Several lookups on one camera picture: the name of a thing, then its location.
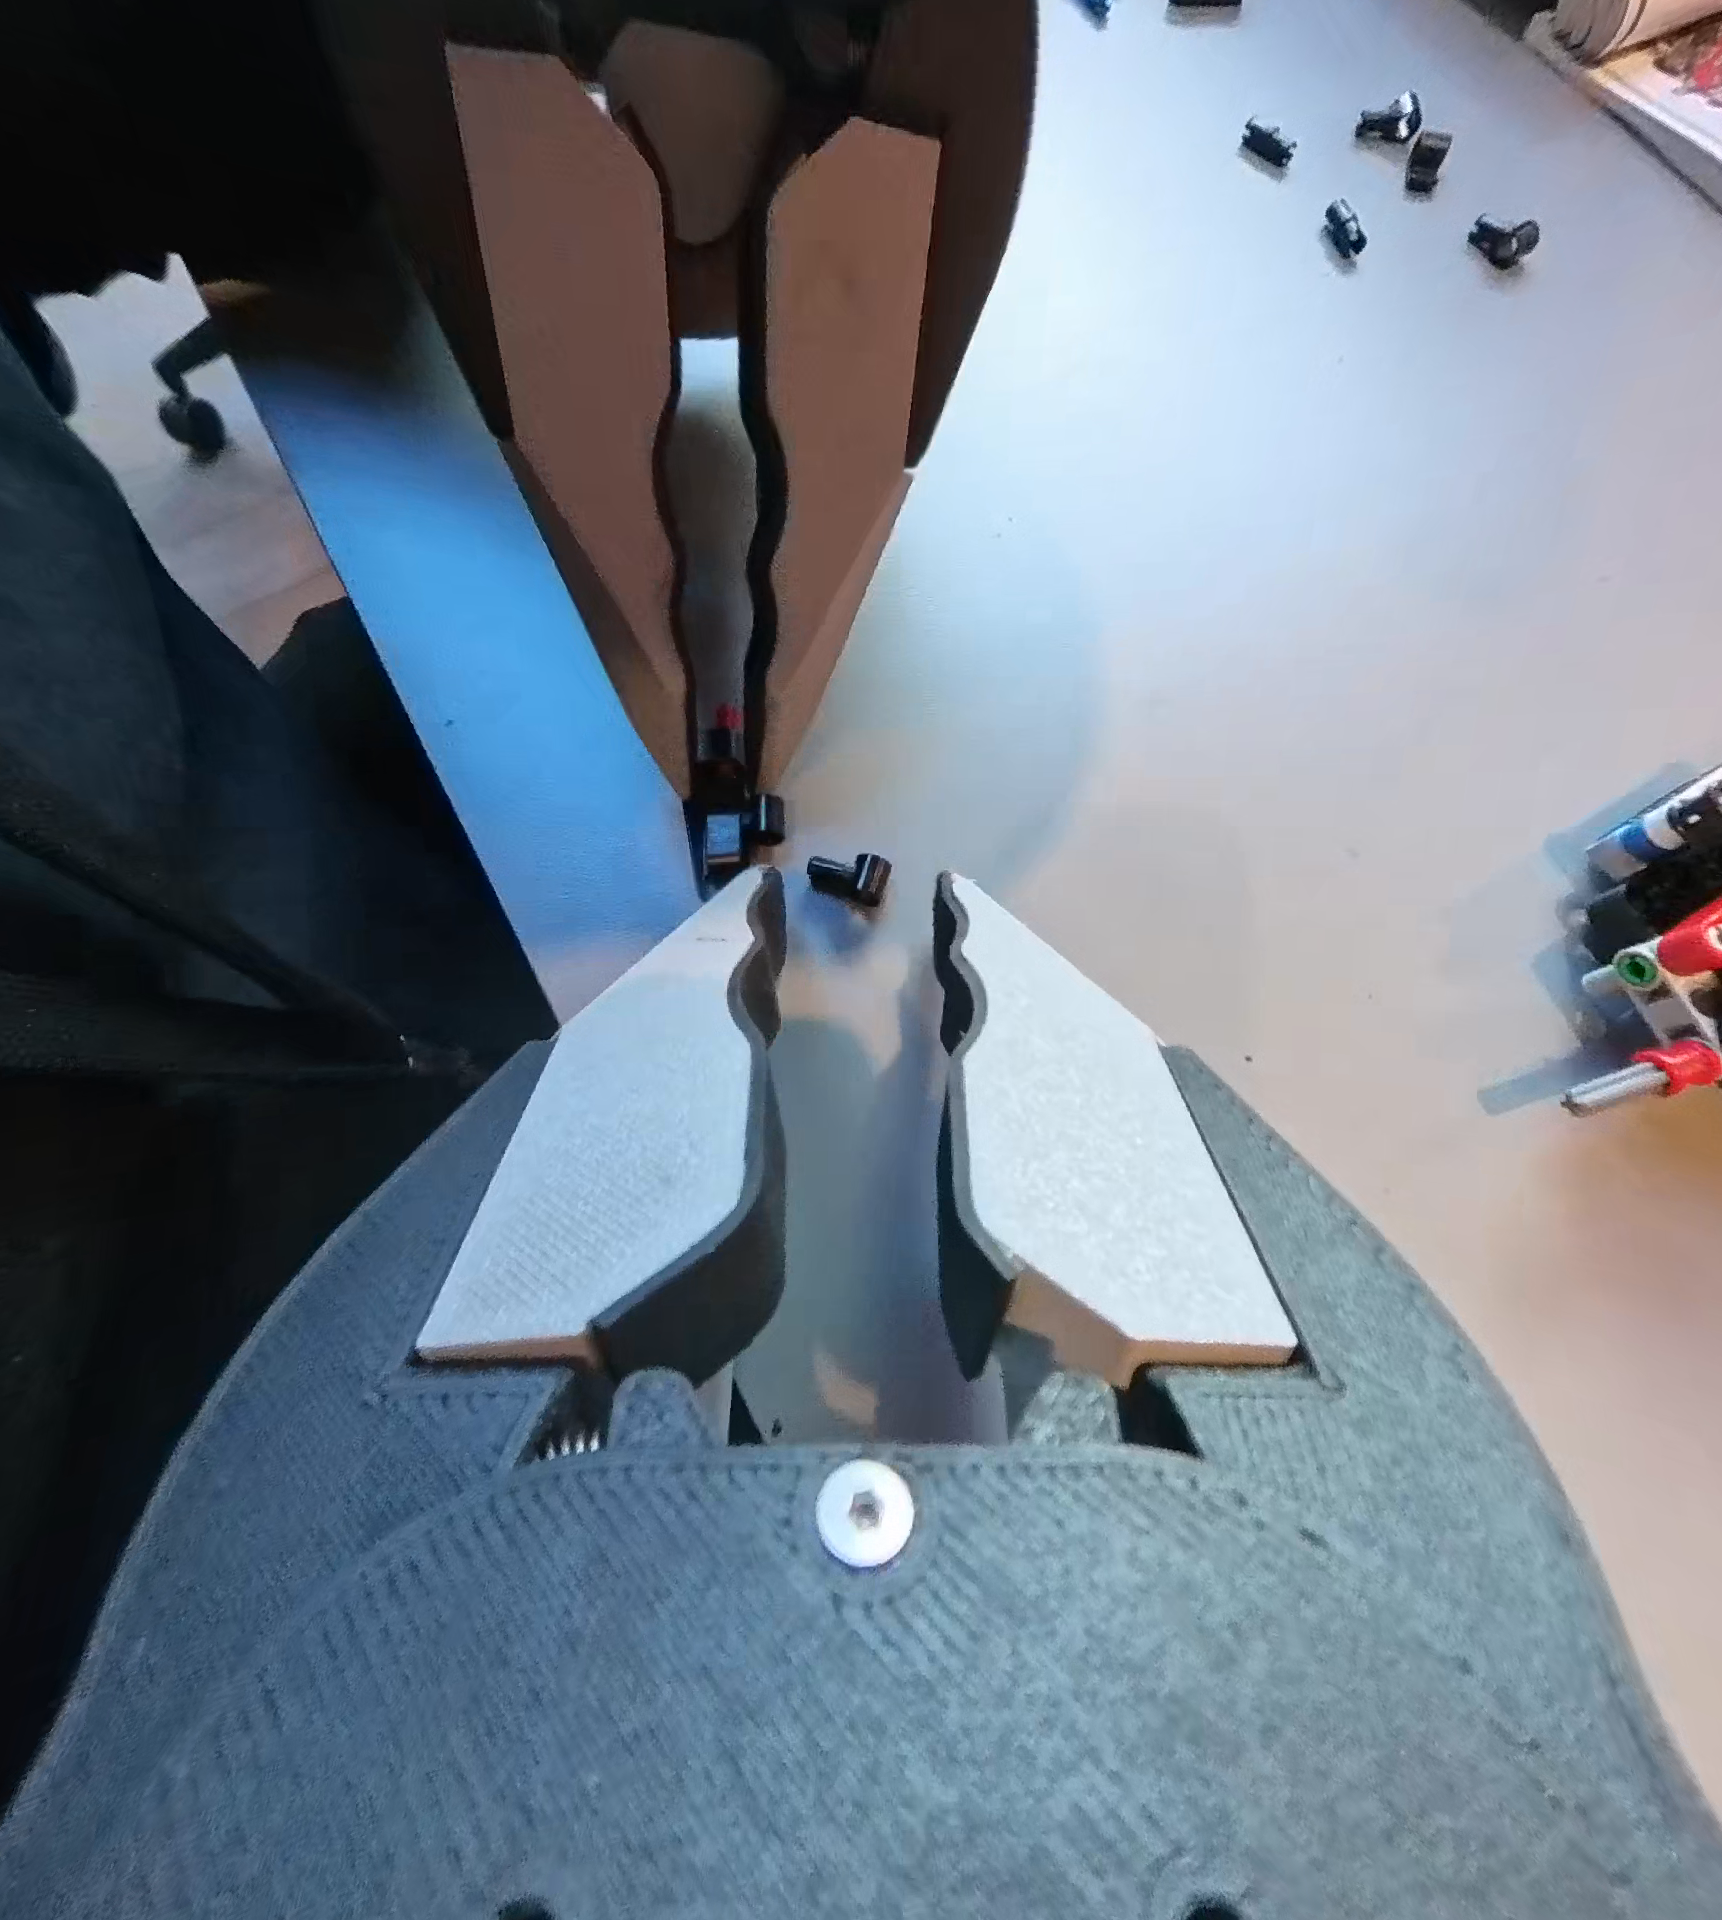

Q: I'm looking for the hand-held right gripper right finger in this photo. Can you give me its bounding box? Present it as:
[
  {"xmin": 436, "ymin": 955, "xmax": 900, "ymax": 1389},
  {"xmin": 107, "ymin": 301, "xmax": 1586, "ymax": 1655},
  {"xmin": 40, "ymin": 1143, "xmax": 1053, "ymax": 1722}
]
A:
[{"xmin": 931, "ymin": 870, "xmax": 1303, "ymax": 1383}]

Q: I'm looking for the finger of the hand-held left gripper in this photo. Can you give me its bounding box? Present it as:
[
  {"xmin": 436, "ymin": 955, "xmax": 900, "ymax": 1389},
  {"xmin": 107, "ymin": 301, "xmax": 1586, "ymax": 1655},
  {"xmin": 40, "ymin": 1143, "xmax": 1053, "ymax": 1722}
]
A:
[
  {"xmin": 444, "ymin": 43, "xmax": 705, "ymax": 790},
  {"xmin": 740, "ymin": 116, "xmax": 948, "ymax": 787}
]

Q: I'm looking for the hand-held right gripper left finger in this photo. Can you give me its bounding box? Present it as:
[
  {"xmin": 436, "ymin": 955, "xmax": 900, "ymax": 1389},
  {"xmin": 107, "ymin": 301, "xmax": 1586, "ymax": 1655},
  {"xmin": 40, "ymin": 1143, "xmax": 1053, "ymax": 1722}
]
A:
[{"xmin": 410, "ymin": 864, "xmax": 791, "ymax": 1398}]

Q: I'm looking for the black hinged brick piece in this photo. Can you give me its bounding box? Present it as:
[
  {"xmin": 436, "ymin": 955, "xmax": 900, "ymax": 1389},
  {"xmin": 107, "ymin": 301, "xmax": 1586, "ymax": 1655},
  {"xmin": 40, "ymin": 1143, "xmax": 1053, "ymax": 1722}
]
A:
[{"xmin": 684, "ymin": 704, "xmax": 791, "ymax": 889}]

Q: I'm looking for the grey desk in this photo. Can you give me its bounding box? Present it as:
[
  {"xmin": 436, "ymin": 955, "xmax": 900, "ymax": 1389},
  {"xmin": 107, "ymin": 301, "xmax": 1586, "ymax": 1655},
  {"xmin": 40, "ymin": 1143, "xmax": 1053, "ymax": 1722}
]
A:
[{"xmin": 238, "ymin": 0, "xmax": 1722, "ymax": 1920}]

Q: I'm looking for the person's left hand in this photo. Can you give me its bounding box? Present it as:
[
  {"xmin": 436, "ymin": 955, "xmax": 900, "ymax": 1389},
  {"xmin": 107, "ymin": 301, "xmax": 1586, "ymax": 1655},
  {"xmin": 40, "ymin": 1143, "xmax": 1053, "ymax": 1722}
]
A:
[{"xmin": 667, "ymin": 240, "xmax": 746, "ymax": 345}]

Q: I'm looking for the black office chair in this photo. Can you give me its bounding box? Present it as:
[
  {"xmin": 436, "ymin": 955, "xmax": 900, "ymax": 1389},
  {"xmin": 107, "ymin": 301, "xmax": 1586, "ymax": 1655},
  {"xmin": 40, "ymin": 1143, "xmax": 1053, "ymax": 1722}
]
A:
[{"xmin": 28, "ymin": 255, "xmax": 277, "ymax": 460}]

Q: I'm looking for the cluster of black connector pieces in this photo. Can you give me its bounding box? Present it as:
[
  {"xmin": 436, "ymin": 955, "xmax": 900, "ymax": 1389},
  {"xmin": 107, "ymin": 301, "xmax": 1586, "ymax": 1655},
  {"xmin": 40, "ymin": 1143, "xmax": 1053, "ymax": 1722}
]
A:
[{"xmin": 1237, "ymin": 90, "xmax": 1542, "ymax": 272}]

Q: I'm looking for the toy brick car model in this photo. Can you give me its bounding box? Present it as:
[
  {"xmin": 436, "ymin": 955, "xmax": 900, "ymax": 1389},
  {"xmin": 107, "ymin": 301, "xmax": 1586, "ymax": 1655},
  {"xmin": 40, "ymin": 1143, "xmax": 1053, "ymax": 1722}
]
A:
[{"xmin": 1557, "ymin": 717, "xmax": 1722, "ymax": 1308}]

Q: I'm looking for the open instruction book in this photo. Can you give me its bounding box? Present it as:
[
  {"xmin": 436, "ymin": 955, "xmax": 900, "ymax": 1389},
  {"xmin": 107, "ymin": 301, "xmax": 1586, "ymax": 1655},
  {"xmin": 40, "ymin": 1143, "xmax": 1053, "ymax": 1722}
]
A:
[{"xmin": 1460, "ymin": 0, "xmax": 1722, "ymax": 294}]

